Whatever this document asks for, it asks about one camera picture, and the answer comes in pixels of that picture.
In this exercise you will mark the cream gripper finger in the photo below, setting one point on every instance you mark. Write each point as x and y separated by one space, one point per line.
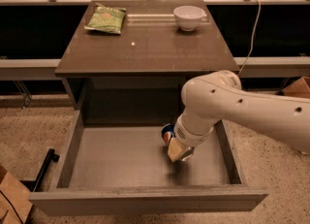
178 151

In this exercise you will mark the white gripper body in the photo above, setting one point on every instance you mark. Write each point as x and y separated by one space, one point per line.
189 136

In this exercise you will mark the blue pepsi can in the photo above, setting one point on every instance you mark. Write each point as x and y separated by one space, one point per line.
167 133

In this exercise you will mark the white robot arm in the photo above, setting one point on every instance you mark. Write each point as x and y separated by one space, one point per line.
210 98

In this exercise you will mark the grey open top drawer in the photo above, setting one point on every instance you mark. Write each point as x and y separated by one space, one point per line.
115 161

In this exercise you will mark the grey cabinet with counter top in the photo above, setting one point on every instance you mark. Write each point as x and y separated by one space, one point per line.
135 78

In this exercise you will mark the white ceramic bowl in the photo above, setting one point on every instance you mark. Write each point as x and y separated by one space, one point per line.
188 18

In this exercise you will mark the brown cardboard box right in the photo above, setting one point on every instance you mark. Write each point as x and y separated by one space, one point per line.
299 88

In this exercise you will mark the brown cardboard box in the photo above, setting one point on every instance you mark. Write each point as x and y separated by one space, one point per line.
299 88
14 199

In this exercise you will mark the green chip bag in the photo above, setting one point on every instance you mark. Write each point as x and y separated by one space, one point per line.
106 19

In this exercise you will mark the black metal bar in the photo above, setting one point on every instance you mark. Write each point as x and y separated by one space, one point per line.
34 185

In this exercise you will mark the brown cardboard box left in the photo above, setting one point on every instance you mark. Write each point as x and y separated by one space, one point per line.
14 199

